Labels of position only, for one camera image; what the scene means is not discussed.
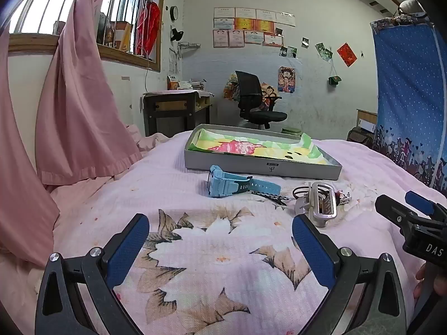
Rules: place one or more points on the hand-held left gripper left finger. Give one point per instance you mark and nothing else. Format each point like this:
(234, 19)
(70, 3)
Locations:
(127, 247)

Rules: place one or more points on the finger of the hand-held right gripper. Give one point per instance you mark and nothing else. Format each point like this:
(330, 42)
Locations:
(420, 201)
(396, 214)

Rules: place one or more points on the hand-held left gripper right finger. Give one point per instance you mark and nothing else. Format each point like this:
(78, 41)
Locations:
(312, 251)

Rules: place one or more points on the beige hair claw clip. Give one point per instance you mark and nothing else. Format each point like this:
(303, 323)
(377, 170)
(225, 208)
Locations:
(319, 206)

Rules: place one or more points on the grey cardboard box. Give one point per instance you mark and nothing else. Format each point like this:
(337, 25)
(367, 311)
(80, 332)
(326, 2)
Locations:
(244, 167)

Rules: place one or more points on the light blue wristwatch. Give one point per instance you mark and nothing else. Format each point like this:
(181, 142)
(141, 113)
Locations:
(220, 183)

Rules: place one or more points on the person's right hand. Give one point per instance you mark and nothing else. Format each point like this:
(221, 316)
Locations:
(427, 279)

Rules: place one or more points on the dark wicker basket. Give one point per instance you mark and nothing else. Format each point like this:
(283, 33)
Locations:
(358, 138)

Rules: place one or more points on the pink floral blanket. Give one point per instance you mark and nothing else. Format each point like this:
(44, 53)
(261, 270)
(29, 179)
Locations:
(216, 268)

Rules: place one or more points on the wooden board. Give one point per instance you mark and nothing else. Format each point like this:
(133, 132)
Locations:
(366, 118)

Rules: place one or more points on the blue dotted curtain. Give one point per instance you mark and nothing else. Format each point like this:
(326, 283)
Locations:
(405, 94)

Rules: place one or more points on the crumpled pink cloth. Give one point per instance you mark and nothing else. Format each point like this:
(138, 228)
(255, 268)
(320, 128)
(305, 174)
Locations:
(150, 141)

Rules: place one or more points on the colourful painted cloth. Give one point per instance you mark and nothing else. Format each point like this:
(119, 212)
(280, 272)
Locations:
(265, 148)

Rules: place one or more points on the green container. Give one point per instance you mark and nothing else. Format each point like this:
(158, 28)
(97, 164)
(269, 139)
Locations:
(291, 132)

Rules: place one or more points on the dark wooden desk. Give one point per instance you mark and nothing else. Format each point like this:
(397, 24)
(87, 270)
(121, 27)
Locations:
(167, 111)

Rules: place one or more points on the pink curtain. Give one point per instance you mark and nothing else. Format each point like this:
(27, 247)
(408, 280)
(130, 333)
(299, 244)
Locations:
(83, 111)

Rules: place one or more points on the cartoon figures poster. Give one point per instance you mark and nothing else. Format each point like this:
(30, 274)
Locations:
(269, 92)

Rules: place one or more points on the red paper square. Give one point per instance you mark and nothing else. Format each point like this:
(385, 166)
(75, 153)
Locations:
(346, 54)

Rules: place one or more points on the orange carton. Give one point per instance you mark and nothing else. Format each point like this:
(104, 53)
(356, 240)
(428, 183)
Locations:
(172, 82)

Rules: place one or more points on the anime character poster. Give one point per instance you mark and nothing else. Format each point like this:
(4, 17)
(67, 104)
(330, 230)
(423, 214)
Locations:
(286, 79)

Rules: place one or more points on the stack of books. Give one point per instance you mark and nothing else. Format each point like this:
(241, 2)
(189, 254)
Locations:
(192, 85)

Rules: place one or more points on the black office chair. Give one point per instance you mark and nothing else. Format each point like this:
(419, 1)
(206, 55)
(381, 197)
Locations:
(249, 87)

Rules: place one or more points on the colourful patterned cloth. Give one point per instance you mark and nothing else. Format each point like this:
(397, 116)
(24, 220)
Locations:
(230, 85)

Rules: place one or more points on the grey bundle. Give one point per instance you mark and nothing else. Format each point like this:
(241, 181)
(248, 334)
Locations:
(410, 7)

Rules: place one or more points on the red hanging bag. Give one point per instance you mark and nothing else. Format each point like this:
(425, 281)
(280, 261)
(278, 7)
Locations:
(149, 28)

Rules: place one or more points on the green wall holder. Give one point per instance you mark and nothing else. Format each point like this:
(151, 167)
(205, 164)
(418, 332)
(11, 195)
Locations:
(334, 81)

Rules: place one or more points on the cluster of wall photos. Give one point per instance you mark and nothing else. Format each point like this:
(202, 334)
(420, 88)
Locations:
(323, 50)

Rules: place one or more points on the wall paper sheets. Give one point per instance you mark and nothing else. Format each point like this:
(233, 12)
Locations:
(174, 61)

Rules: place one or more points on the barred window wooden frame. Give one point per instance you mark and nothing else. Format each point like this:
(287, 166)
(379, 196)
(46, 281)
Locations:
(115, 54)

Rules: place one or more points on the black wall ornament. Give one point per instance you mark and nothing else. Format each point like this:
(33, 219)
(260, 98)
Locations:
(176, 35)

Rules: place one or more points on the group of wall certificates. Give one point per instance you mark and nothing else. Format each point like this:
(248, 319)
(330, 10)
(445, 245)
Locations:
(244, 24)

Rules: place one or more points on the round wall clock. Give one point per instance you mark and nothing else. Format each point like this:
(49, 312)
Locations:
(174, 13)

